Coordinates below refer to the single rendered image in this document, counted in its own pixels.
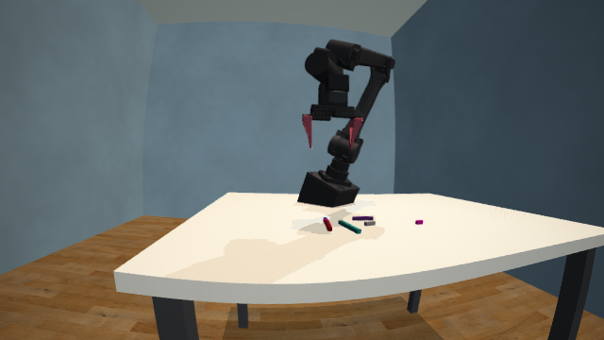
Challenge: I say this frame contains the turquoise rod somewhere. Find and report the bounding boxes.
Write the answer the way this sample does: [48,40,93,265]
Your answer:
[338,220,361,234]

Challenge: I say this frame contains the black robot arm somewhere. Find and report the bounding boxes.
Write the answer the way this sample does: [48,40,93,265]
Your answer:
[305,40,395,187]

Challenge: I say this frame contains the purple rod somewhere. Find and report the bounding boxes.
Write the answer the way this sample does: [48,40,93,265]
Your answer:
[352,216,374,221]

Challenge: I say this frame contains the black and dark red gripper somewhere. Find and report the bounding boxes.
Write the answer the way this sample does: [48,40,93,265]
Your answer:
[302,104,362,150]

